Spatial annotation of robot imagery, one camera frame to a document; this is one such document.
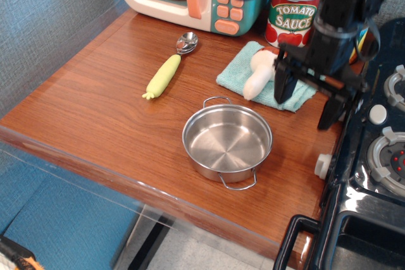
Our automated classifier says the pineapple slices can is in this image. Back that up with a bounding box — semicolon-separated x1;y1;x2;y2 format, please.
349;26;370;64

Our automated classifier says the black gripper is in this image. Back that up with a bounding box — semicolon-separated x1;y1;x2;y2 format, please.
274;25;368;130

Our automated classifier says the dark toy stove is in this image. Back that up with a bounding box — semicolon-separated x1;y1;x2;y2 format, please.
274;18;404;269

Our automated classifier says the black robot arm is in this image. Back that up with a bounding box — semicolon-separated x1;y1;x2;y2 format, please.
274;0;383;130

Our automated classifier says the spoon with green handle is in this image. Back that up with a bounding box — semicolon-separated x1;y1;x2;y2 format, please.
142;32;198;100

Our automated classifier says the teal folded cloth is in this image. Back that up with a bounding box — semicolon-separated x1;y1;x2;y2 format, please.
216;41;316;113

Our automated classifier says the orange black object corner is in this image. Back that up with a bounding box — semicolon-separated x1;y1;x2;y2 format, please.
1;235;44;270

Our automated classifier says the tomato sauce can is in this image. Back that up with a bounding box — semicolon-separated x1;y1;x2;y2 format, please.
265;0;320;47

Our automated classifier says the stainless steel pot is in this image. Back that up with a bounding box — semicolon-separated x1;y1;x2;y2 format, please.
182;96;273;191

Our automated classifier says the white plush mushroom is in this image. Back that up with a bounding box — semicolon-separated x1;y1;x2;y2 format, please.
242;47;278;101

